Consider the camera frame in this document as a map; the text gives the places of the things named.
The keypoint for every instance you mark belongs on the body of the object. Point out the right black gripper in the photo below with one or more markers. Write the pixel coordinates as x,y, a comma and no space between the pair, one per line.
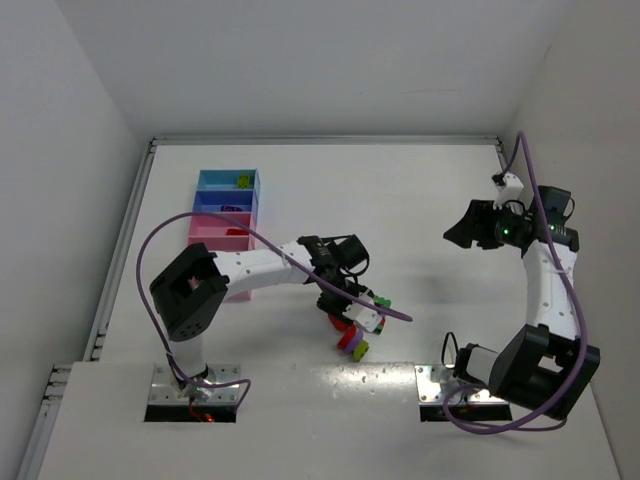
480,225

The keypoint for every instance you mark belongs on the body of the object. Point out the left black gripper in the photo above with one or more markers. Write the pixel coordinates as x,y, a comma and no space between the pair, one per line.
335,306

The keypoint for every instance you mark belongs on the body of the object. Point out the red and green lego block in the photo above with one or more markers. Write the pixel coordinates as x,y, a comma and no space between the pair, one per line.
338,323

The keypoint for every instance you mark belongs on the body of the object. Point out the multicolour lego block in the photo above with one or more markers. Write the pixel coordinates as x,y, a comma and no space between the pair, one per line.
383,303

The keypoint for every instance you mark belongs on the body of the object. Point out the purple flower lego brick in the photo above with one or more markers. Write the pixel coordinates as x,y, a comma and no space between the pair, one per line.
231,208

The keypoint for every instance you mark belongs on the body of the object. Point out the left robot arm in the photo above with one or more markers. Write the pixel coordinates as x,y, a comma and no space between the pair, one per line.
189,291

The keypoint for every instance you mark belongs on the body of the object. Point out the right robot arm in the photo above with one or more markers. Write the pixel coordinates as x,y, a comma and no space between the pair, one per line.
546,352

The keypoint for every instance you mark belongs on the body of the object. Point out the red half round lego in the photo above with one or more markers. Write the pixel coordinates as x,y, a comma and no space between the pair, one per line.
347,337

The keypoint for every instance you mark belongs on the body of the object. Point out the purple half round lego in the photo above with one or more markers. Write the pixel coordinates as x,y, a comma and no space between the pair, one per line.
354,342

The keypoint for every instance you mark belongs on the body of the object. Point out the lime small lego brick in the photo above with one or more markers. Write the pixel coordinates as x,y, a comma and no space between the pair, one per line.
360,350

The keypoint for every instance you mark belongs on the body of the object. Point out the upper pink bin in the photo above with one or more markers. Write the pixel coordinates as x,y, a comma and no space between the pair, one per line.
208,226

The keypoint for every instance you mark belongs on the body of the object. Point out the dark blue bin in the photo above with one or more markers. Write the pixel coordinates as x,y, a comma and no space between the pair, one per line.
211,201

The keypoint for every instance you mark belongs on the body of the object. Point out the light blue bin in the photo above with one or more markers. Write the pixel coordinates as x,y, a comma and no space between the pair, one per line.
226,179

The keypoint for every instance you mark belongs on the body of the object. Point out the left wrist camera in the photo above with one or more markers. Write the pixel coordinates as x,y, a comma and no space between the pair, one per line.
364,317

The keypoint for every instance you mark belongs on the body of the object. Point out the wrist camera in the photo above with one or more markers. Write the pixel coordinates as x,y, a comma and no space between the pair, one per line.
364,317
509,188

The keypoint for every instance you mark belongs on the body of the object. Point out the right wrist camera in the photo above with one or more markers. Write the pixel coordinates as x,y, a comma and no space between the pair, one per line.
509,188

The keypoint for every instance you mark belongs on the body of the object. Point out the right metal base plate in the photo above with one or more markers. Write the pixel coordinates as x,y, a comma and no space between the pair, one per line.
435,381

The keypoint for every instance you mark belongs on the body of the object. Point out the metal base plate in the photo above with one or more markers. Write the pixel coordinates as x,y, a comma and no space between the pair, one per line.
435,381
221,387

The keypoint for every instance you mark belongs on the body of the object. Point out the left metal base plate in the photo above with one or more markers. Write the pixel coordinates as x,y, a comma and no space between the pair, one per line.
221,387

